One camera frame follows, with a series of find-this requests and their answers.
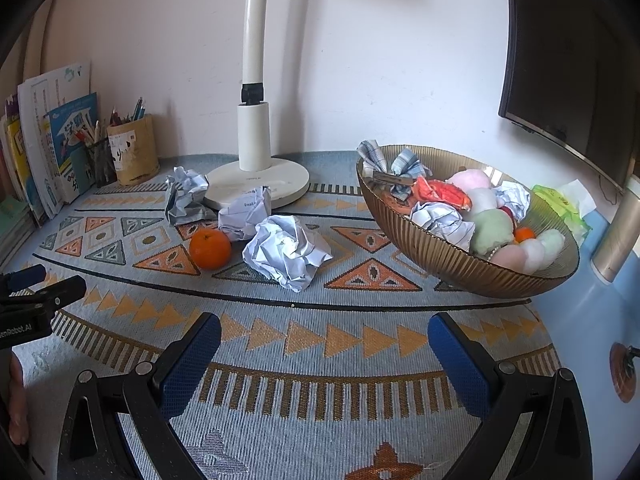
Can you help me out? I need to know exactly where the pastel dango plush toy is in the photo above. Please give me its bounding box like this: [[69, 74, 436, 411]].
[[447, 169, 514, 256]]

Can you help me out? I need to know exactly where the black mesh pen holder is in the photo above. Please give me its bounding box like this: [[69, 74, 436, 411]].
[[86, 138, 117, 188]]

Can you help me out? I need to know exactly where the dark monitor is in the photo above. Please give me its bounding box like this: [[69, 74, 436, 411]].
[[499, 0, 639, 188]]

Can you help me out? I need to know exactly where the plaid cloth bow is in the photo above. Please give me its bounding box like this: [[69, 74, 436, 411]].
[[357, 140, 433, 181]]

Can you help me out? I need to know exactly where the brown ribbed bowl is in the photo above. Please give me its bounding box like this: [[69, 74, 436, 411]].
[[357, 144, 579, 298]]

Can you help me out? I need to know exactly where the tan cylindrical pen holder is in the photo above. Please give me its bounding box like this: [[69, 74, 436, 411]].
[[106, 114, 160, 186]]

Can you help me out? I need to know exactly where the yellow cover book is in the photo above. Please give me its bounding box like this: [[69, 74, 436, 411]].
[[4, 94, 48, 226]]

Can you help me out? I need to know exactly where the white desk lamp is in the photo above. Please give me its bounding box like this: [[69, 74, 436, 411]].
[[204, 0, 309, 209]]

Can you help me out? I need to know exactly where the blue cover book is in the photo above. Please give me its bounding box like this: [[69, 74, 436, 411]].
[[47, 92, 98, 204]]

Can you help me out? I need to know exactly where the person left hand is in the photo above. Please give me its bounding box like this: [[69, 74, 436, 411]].
[[9, 353, 29, 445]]

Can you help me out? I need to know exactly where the red snack packet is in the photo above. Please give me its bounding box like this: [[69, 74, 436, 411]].
[[411, 176, 472, 211]]

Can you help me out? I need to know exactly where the patterned woven table mat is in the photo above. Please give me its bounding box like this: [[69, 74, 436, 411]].
[[15, 155, 560, 479]]

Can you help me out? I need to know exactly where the orange tangerine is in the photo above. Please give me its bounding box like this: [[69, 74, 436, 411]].
[[514, 226, 536, 243], [189, 229, 232, 270]]

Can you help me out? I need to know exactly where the green tissue pack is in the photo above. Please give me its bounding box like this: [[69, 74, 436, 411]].
[[533, 180, 597, 246]]

